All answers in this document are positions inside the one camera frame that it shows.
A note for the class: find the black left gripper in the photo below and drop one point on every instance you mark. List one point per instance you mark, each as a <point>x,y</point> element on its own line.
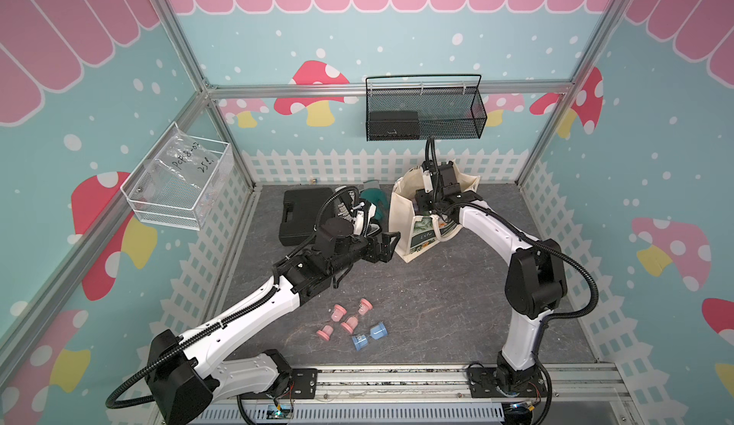
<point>385,248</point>

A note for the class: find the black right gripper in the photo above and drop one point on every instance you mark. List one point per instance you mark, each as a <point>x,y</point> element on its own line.
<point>420,199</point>

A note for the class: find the cream floral canvas tote bag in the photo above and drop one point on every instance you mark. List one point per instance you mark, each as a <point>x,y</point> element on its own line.
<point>419,229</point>

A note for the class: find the pink hourglass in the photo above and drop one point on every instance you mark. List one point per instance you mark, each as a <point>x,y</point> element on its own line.
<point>349,326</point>
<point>339,313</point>

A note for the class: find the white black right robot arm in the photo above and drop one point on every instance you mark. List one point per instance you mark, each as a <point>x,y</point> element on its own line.
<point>536,281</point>

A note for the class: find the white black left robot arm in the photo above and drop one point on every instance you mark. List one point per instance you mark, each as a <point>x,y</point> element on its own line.
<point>185,373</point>

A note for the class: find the black plastic tool case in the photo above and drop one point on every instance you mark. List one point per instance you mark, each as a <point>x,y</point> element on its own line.
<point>300,209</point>

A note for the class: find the green work glove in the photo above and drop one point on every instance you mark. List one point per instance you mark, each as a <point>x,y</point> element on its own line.
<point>372,192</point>

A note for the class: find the black box in basket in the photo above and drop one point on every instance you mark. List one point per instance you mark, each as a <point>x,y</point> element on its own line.
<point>393,125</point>

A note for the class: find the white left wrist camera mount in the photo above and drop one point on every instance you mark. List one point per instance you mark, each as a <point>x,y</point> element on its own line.
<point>362,215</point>

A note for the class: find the black wire mesh basket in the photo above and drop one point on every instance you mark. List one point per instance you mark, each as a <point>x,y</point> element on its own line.
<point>450,107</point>

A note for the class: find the clear acrylic wall bin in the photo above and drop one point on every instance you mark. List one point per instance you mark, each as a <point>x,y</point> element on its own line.
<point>179,181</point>

